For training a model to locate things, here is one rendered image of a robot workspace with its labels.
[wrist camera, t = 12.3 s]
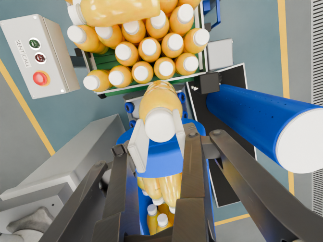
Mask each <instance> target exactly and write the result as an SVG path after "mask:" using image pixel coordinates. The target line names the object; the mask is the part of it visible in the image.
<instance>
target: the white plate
mask: <svg viewBox="0 0 323 242"><path fill-rule="evenodd" d="M275 153H276V157H277V160H278V162H279V163H280V165H281V166H282V167H283V168H285V169H286V170H288V171H290V172H293V173H309V172H314V171H317V170H319V169H321V168H323V108H318V109H311V110H308V111H306V112H303V113H301V114H299V115H298V116H296V117H295V118H294V119H292V120H291V121H290V122H289V123H288V124H287V125H286V126H285V127H284V129H283V130H282V131H281V133H280V135H279V137H278V139H277V142H276V147H275Z"/></svg>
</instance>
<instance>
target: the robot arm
mask: <svg viewBox="0 0 323 242"><path fill-rule="evenodd" d="M172 112H173V118H174V126H175V133H176V137H177V140H178V143H179V147H180V150H181V153H182V157H183V170H182V180H181V192H180V198H178V199H177V200H176V204H175V213H174V225H173V226H171V227H168V228H166V229H164V230H162V231H160V232H158V233H156V234H154V235H140V219H139V202H138V185H137V173H136V171H135V170H136V169H137V172H138V173H143V172H145V171H146V164H147V156H148V148H149V137H148V136H147V135H146V132H145V124H144V122H143V119H139V120H137V122H136V125H135V127H134V130H133V133H132V136H131V139H130V140H127V141H126V142H125V143H124V144H117V145H115V146H113V147H112V148H111V152H112V155H113V157H114V158H113V161H111V162H109V163H106V161H105V160H101V161H98V162H96V163H95V164H94V165H93V166H92V167H91V169H90V170H89V171H88V173H87V174H86V176H85V177H84V178H83V180H82V181H81V182H80V184H79V185H78V187H77V188H76V189H75V191H74V192H73V194H72V195H71V196H70V198H69V199H68V201H67V202H66V203H65V205H64V206H63V208H62V209H61V210H60V212H59V213H58V215H57V216H56V218H55V217H54V216H53V215H52V214H51V213H50V212H49V211H48V209H47V208H46V207H44V206H41V207H40V208H39V209H38V210H37V211H35V212H33V213H31V214H30V215H28V216H26V217H24V218H22V219H20V220H18V221H16V222H11V223H9V224H8V225H7V226H6V230H7V231H8V232H10V233H11V234H5V233H3V234H2V233H1V232H0V242H216V237H215V231H214V223H213V215H212V207H211V195H210V187H209V179H208V171H207V160H206V159H215V162H216V163H217V165H218V166H219V168H220V170H221V171H222V173H223V174H224V176H225V177H226V179H227V180H228V182H229V183H230V185H231V187H232V188H233V190H234V191H235V193H236V194H237V196H238V198H239V199H240V201H241V203H242V204H243V206H244V207H245V209H246V210H247V212H248V213H249V215H250V217H251V218H252V220H253V221H254V223H255V224H256V226H257V228H258V229H259V231H260V232H261V234H262V235H263V237H264V239H265V240H266V241H267V242H323V217H322V216H320V215H318V214H317V213H315V212H313V211H312V210H310V209H308V208H307V207H305V206H304V205H303V204H302V203H301V202H300V201H299V200H298V199H297V198H296V197H295V196H294V195H293V194H292V193H291V192H290V191H289V190H288V189H287V188H285V187H284V186H283V185H282V184H281V183H280V182H279V181H278V180H277V179H276V178H275V177H274V176H273V175H272V174H271V173H269V172H268V171H267V170H266V169H265V168H264V167H263V166H262V165H261V164H260V163H259V162H258V161H257V160H256V159H255V158H253V157H252V156H251V155H250V154H249V153H248V152H247V151H246V150H245V149H244V148H243V147H242V146H241V145H240V144H239V143H238V142H236V141H235V140H234V139H233V138H232V137H231V136H230V135H229V134H228V133H227V132H226V131H224V130H221V129H216V130H213V131H211V132H210V133H209V135H210V136H202V135H200V133H198V131H197V129H196V127H195V125H194V123H192V122H190V123H186V124H182V121H181V118H180V114H179V111H178V109H173V110H172ZM99 184H100V185H101V187H99Z"/></svg>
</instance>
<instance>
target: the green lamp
mask: <svg viewBox="0 0 323 242"><path fill-rule="evenodd" d="M29 45H30V46H31V47H32V48H38V47H39V42H38V41H37V40H35V39H31V40H29Z"/></svg>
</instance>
